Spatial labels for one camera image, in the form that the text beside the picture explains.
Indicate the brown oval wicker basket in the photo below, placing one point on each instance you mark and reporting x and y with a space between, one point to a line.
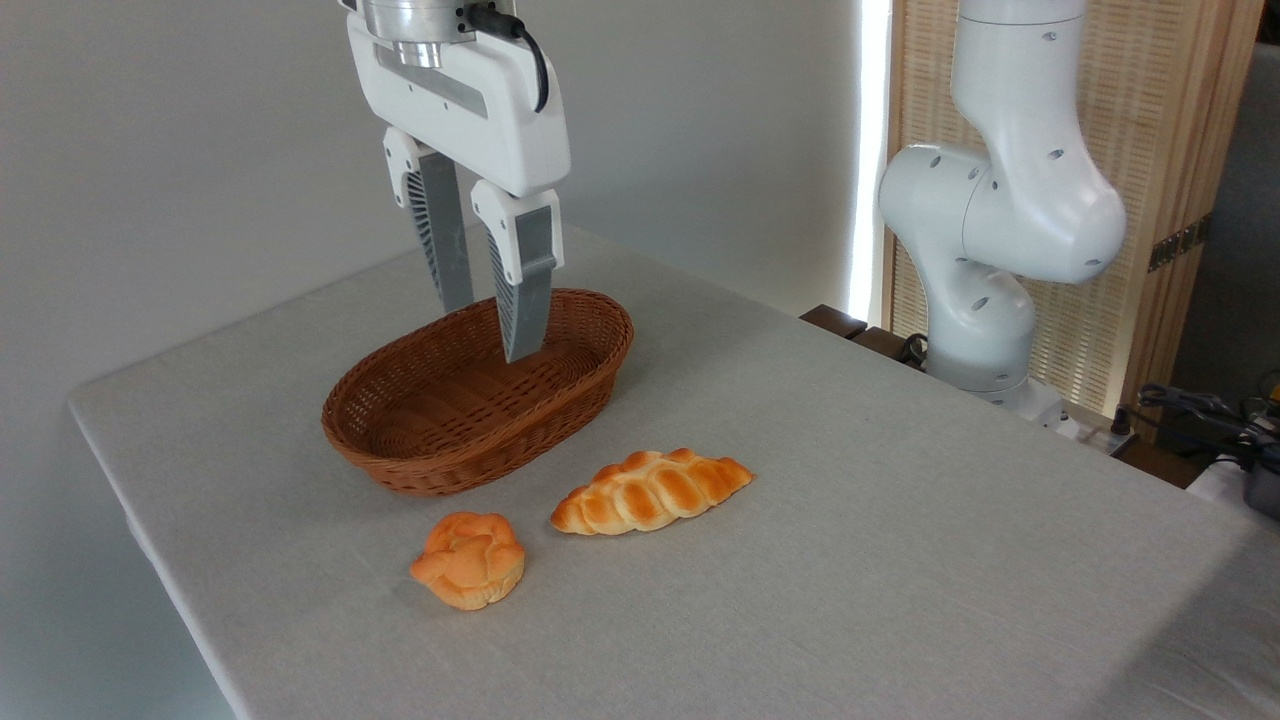
450 410

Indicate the long braided bread loaf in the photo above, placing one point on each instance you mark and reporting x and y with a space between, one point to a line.
650 490

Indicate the wooden slatted folding screen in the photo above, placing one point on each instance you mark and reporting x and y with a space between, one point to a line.
1150 130

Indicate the round knotted bread roll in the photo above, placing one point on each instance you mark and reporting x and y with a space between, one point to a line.
468 565

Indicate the black screen hinge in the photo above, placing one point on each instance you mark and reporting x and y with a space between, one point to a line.
1180 243

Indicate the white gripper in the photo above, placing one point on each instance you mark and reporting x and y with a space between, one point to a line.
490 110

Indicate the grey tablecloth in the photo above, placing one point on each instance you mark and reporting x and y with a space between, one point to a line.
850 580

